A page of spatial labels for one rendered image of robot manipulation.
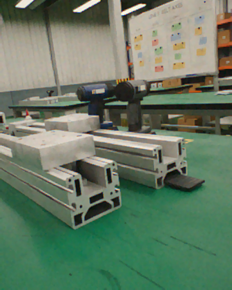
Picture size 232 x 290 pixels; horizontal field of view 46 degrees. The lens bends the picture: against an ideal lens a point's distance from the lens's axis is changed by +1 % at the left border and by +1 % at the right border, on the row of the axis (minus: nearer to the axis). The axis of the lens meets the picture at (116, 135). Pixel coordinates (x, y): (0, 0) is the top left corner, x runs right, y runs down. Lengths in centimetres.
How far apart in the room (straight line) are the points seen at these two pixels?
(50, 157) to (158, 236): 22
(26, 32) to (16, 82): 224
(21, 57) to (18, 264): 1274
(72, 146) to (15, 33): 1275
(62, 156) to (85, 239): 15
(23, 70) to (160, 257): 1275
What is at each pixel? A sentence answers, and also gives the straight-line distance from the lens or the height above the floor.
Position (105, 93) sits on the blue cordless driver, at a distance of 105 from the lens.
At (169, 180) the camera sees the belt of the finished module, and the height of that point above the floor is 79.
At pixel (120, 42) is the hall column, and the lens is 928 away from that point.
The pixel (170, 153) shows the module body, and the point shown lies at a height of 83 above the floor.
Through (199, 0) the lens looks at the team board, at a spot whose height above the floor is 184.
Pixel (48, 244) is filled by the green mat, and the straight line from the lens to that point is 44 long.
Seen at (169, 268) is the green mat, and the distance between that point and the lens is 36.
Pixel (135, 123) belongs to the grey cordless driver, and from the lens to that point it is 82.
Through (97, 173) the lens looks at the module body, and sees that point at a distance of 48.
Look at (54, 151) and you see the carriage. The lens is 48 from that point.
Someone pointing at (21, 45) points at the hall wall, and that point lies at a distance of 1318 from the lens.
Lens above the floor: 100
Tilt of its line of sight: 11 degrees down
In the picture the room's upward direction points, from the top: 7 degrees counter-clockwise
